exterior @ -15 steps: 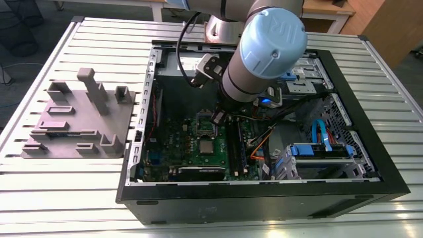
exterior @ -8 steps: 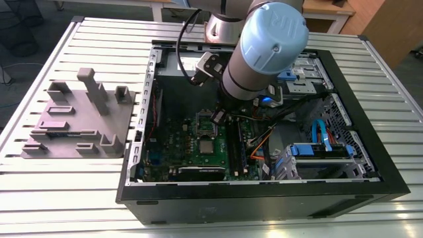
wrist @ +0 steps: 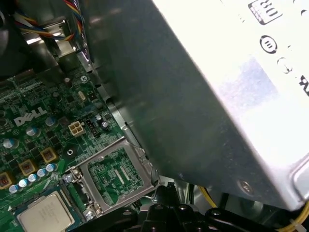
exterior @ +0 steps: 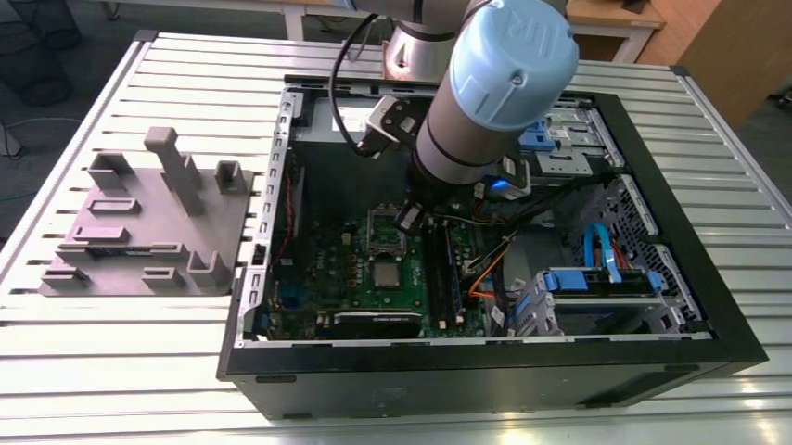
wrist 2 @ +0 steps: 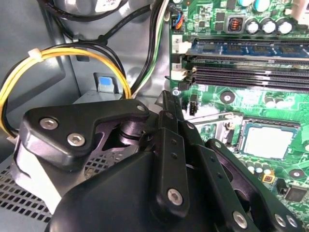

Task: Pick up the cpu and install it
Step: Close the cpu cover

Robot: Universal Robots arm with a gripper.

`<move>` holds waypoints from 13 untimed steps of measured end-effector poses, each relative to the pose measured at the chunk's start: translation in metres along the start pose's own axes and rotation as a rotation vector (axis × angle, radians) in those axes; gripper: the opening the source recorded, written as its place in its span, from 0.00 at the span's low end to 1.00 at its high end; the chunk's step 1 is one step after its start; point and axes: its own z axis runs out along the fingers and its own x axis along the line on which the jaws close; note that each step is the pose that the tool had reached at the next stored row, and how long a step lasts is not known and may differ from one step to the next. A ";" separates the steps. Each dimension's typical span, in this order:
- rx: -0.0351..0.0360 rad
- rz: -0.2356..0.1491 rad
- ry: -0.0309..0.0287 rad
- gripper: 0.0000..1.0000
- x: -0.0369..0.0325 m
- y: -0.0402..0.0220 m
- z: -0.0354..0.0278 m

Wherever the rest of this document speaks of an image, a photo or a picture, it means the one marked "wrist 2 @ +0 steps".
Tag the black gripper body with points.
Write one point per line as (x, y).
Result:
(108, 205)

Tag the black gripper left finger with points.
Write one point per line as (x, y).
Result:
(55, 130)

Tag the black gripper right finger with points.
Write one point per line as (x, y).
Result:
(217, 174)

